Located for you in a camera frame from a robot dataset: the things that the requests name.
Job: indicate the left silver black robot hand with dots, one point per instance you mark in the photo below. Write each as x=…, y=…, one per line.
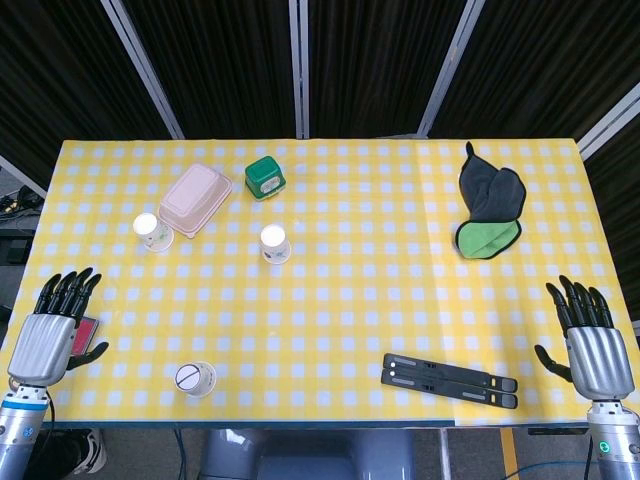
x=42, y=345

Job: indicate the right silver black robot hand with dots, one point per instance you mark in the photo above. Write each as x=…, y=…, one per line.
x=597, y=362

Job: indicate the white floral paper cup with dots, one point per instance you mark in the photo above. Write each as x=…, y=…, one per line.
x=152, y=232
x=192, y=378
x=276, y=245

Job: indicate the pink lidded lunch box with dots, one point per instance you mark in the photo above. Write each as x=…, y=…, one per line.
x=195, y=197

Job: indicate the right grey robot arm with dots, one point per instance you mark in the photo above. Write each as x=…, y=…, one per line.
x=612, y=440

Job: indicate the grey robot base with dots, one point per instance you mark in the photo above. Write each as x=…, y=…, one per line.
x=310, y=455

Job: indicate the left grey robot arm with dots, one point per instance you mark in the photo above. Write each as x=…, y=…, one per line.
x=20, y=425

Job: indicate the red flat card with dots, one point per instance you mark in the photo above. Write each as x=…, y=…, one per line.
x=86, y=334

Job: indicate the black and white shoe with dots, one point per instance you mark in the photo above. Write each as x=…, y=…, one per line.
x=87, y=450

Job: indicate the black folding stand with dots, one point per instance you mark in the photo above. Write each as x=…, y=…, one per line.
x=450, y=380

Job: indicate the white table leg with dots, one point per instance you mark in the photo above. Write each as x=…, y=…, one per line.
x=445, y=455

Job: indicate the grey and green cloth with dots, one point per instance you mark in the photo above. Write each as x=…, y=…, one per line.
x=492, y=200

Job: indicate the green square tin box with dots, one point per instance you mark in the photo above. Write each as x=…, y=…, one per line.
x=264, y=175

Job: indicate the black partition panel white frame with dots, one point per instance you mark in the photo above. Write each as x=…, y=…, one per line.
x=620, y=200
x=370, y=65
x=22, y=176
x=50, y=75
x=225, y=65
x=540, y=65

